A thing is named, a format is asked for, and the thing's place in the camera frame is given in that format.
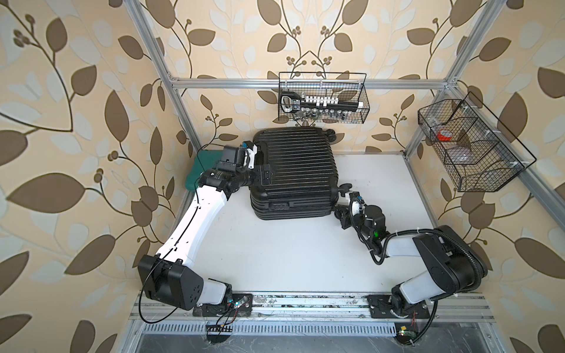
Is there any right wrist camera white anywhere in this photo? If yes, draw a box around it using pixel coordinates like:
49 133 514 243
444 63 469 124
350 196 365 216

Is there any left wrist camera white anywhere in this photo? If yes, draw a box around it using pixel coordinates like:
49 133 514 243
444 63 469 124
242 141 258 169

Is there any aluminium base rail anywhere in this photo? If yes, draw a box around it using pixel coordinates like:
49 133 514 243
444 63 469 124
129 290 495 323

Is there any black hard-shell suitcase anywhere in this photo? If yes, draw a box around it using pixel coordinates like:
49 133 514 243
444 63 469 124
250 126 353 221

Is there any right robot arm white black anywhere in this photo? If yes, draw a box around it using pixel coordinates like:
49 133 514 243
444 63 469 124
333 189 488 318

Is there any aluminium frame horizontal bar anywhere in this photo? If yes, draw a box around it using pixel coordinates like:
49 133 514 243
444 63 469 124
171 78 448 90

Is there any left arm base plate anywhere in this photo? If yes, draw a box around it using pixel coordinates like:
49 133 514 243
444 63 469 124
193 293 254 318

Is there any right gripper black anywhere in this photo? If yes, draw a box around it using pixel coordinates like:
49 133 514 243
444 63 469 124
334 204 373 241

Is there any black wire basket wall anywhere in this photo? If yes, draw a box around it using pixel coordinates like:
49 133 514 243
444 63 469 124
418 91 537 193
277 71 370 124

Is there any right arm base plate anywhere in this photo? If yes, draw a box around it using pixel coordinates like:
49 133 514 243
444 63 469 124
366 294 431 319

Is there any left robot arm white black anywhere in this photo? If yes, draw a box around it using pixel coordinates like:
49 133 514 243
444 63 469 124
138 141 269 311

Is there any black wire basket back wall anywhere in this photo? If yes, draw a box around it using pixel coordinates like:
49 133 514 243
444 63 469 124
277 71 370 124

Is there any green plastic tool case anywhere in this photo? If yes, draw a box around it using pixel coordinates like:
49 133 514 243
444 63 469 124
185 150 222 192

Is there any red white item in basket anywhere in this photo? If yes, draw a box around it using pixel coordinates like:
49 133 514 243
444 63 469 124
436 129 453 142

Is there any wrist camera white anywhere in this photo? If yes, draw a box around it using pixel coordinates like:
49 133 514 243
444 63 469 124
242 141 258 169
350 196 365 216

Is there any socket set rail in basket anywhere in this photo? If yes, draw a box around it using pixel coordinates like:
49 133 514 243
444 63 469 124
278 91 366 113

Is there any black wire basket right wall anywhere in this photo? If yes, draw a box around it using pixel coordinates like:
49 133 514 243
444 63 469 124
418 91 537 193

